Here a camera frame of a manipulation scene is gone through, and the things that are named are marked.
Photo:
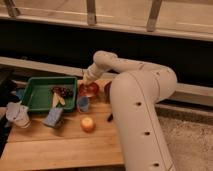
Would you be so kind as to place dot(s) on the wooden table board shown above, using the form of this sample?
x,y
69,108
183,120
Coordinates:
x,y
42,148

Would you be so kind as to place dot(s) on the silver metal fork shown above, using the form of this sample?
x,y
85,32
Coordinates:
x,y
88,89

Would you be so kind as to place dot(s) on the pale banana slices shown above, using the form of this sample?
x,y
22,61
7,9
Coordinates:
x,y
57,99

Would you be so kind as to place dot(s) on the dark purple grapes bunch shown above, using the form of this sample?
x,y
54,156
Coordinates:
x,y
62,91

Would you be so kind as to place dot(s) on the orange yellow apple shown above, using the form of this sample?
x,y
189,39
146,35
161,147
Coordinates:
x,y
87,124

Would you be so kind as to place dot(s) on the white crumpled cloth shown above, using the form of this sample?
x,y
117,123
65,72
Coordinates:
x,y
17,114

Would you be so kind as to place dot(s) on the blue plastic cup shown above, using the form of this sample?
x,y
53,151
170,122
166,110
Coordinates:
x,y
82,104

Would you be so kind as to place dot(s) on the green plastic tray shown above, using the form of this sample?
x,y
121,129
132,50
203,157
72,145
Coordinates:
x,y
38,96

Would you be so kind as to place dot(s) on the blue sponge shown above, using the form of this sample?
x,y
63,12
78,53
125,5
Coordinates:
x,y
53,117

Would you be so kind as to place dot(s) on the purple bowl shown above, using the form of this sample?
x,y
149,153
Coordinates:
x,y
107,90

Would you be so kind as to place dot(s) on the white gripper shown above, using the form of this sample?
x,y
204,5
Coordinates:
x,y
89,76

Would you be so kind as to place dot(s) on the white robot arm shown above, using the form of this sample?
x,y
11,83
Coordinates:
x,y
133,94

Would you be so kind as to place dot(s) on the red bowl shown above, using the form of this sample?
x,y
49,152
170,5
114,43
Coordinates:
x,y
96,90

